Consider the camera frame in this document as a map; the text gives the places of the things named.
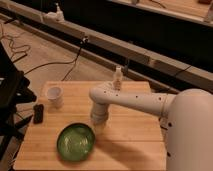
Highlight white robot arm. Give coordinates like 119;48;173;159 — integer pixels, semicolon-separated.
89;82;213;171

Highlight white paper cup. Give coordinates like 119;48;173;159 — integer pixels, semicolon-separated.
45;87;63;108

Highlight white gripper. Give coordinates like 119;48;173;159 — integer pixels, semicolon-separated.
90;113;109;135

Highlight black rectangular remote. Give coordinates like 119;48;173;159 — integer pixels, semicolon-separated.
33;104;44;124

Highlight clear plastic bottle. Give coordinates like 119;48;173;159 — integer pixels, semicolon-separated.
113;66;123;90

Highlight long metal rail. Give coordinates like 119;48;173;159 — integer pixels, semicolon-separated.
0;0;213;93

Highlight green ceramic bowl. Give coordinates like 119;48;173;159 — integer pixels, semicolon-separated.
56;123;95;162

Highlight white object on rail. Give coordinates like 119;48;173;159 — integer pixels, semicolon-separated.
45;3;64;22

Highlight black office chair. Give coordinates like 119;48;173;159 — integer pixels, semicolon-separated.
0;42;37;160

